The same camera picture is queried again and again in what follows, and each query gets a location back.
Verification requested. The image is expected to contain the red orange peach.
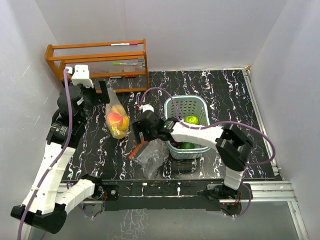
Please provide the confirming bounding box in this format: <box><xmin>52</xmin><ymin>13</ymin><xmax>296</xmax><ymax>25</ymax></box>
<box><xmin>106</xmin><ymin>112</ymin><xmax>123</xmax><ymax>128</ymax></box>

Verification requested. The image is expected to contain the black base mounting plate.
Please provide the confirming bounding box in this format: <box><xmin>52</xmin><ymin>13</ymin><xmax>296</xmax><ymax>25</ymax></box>
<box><xmin>101</xmin><ymin>179</ymin><xmax>253</xmax><ymax>212</ymax></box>

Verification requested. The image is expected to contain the green white marker pen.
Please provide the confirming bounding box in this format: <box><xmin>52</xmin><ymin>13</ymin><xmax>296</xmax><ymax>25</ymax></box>
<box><xmin>112</xmin><ymin>62</ymin><xmax>138</xmax><ymax>66</ymax></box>

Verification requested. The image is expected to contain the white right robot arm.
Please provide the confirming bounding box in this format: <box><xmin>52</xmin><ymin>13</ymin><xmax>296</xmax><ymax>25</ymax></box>
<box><xmin>132</xmin><ymin>110</ymin><xmax>253</xmax><ymax>200</ymax></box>

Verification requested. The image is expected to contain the purple grapes bunch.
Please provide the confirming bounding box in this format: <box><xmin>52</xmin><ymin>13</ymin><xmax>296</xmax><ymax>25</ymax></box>
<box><xmin>170</xmin><ymin>141</ymin><xmax>182</xmax><ymax>148</ymax></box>

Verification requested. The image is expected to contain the wooden shelf rack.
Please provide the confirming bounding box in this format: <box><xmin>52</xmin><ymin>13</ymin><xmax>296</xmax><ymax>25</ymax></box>
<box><xmin>44</xmin><ymin>39</ymin><xmax>150</xmax><ymax>93</ymax></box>

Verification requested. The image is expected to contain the white plastic basket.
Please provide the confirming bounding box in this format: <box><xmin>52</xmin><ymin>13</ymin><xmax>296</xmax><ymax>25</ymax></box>
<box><xmin>163</xmin><ymin>95</ymin><xmax>211</xmax><ymax>160</ymax></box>

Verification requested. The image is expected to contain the orange zip plastic bag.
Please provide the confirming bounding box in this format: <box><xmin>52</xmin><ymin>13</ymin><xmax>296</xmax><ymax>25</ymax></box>
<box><xmin>129</xmin><ymin>139</ymin><xmax>170</xmax><ymax>180</ymax></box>

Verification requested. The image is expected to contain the blue zip top bag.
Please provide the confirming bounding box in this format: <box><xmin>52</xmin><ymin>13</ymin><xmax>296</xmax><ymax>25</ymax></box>
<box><xmin>105</xmin><ymin>88</ymin><xmax>130</xmax><ymax>140</ymax></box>

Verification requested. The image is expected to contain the aluminium frame rail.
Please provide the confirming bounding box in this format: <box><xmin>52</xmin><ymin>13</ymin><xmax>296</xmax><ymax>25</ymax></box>
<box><xmin>242</xmin><ymin>66</ymin><xmax>309</xmax><ymax>240</ymax></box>

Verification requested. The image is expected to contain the pink white marker pen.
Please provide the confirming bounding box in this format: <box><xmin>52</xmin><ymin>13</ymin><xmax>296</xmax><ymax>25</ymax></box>
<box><xmin>110</xmin><ymin>42</ymin><xmax>138</xmax><ymax>47</ymax></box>

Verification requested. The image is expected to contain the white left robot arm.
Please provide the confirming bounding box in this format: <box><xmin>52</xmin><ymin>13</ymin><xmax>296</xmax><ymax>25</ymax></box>
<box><xmin>10</xmin><ymin>80</ymin><xmax>105</xmax><ymax>234</ymax></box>

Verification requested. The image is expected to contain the yellow lemon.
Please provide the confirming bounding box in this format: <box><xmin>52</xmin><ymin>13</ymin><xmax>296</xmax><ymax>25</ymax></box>
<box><xmin>117</xmin><ymin>116</ymin><xmax>130</xmax><ymax>132</ymax></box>

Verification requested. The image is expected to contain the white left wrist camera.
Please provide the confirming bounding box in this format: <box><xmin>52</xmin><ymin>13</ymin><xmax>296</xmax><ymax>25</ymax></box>
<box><xmin>65</xmin><ymin>64</ymin><xmax>94</xmax><ymax>89</ymax></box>

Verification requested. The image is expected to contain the yellow apple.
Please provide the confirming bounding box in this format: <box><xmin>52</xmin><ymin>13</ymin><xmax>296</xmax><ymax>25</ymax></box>
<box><xmin>111</xmin><ymin>104</ymin><xmax>126</xmax><ymax>116</ymax></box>

